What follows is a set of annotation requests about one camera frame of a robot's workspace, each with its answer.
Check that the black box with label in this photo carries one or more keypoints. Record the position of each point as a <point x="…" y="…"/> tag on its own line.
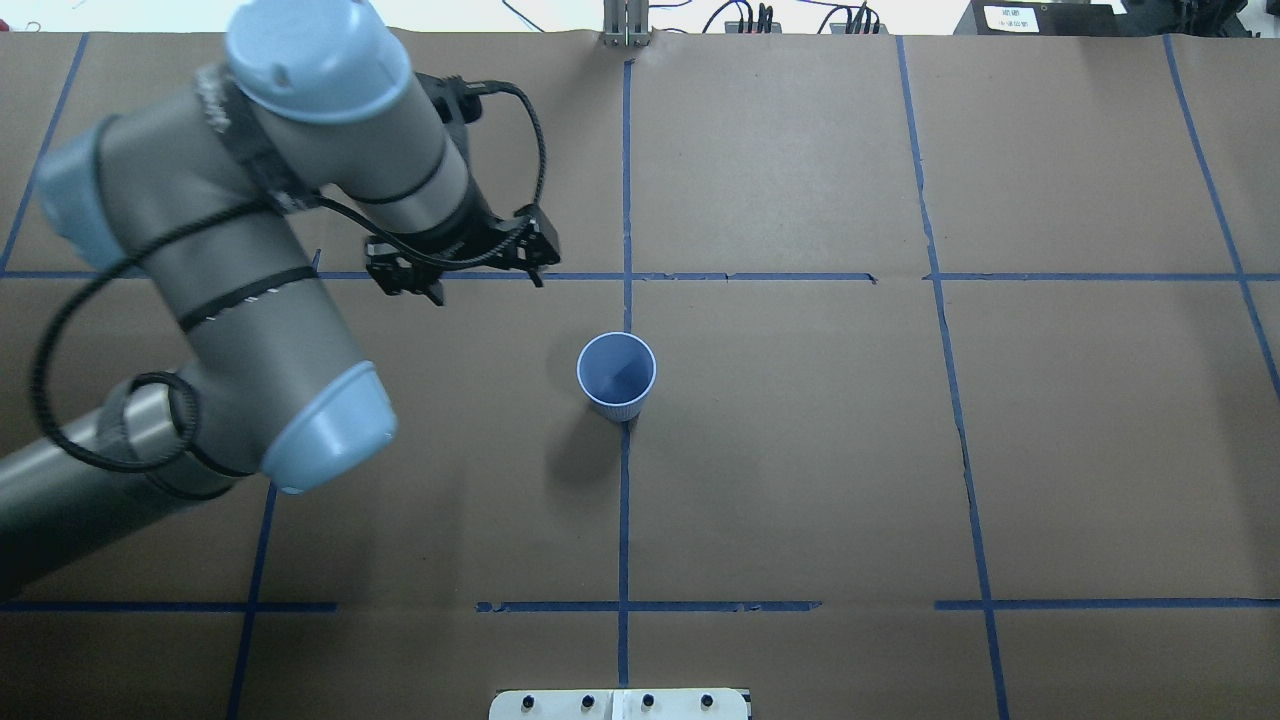
<point x="1038" y="18"/>

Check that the blue ribbed cup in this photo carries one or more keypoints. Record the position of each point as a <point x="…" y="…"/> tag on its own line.
<point x="617" y="371"/>

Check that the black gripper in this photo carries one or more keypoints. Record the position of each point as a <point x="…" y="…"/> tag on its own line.
<point x="462" y="243"/>

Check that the aluminium frame post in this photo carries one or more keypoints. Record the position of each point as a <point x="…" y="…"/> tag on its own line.
<point x="626" y="23"/>

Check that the white mount base plate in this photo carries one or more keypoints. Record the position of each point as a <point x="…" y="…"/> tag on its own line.
<point x="623" y="703"/>

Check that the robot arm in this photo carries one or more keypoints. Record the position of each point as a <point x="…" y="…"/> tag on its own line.
<point x="316" y="105"/>

